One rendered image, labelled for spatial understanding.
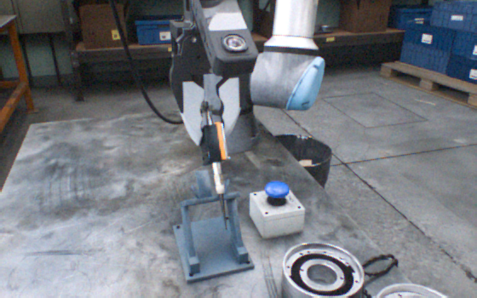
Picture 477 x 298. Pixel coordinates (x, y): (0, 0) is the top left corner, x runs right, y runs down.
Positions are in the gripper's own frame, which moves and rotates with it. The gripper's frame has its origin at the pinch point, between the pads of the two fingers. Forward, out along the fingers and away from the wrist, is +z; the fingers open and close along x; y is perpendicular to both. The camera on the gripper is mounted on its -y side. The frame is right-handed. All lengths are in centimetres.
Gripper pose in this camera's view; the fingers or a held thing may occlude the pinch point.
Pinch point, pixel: (211, 136)
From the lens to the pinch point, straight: 51.8
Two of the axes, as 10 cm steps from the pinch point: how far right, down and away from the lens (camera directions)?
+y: -2.9, -4.2, 8.6
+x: -9.6, 1.3, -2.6
